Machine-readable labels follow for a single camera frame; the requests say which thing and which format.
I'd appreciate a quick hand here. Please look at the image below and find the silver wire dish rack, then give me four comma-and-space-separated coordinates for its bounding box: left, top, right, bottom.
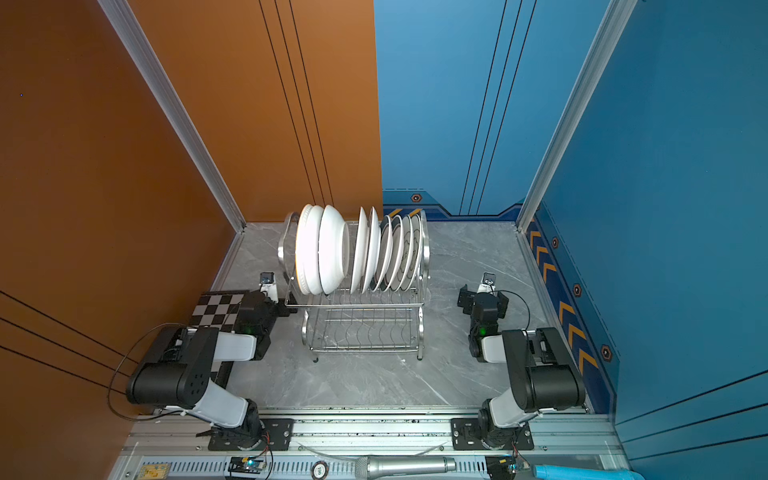
277, 209, 430, 361

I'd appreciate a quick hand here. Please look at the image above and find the yellow rimmed dotted plate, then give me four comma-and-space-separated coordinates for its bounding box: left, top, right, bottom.
295, 204, 313, 295

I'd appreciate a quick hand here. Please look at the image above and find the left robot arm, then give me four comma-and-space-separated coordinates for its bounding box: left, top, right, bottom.
126, 290, 290, 450

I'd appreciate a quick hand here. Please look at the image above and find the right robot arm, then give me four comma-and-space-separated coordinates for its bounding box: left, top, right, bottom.
457, 286, 587, 449

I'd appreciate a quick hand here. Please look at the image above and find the black white chessboard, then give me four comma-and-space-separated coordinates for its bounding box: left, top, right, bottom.
189, 290, 248, 332

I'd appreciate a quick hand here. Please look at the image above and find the white deep plate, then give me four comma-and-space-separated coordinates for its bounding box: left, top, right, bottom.
318, 205, 350, 294

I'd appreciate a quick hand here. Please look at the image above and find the white red patterned plate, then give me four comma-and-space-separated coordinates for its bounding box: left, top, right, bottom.
351, 207, 369, 293

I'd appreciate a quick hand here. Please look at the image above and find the white plate black rim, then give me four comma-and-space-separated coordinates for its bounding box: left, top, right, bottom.
362, 207, 380, 293

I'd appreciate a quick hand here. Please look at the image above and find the green circuit board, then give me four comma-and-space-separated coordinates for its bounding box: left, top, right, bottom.
225, 456, 269, 479

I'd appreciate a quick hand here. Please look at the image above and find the round black white sticker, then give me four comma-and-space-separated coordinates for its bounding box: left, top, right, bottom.
310, 461, 329, 480

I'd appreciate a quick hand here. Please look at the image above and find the light blue cylinder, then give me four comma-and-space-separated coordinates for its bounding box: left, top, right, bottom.
532, 465, 644, 480

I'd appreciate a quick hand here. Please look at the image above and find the silver microphone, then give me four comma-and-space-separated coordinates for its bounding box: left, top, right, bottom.
355, 456, 457, 479

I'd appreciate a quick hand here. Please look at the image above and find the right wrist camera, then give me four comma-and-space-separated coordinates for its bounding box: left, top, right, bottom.
477, 272, 496, 294

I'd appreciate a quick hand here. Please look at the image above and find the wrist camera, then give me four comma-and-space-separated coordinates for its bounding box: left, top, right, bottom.
477, 272, 496, 294
259, 271, 279, 303

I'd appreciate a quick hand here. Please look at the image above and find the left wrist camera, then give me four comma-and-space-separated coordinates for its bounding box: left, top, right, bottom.
259, 271, 279, 303

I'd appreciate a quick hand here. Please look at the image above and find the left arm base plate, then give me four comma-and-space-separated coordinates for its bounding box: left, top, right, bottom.
207, 418, 294, 452

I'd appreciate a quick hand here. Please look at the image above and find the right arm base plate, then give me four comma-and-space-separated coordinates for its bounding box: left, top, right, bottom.
450, 418, 535, 451

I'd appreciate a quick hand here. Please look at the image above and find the aluminium rail frame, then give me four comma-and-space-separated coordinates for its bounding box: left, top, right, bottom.
109, 407, 629, 479

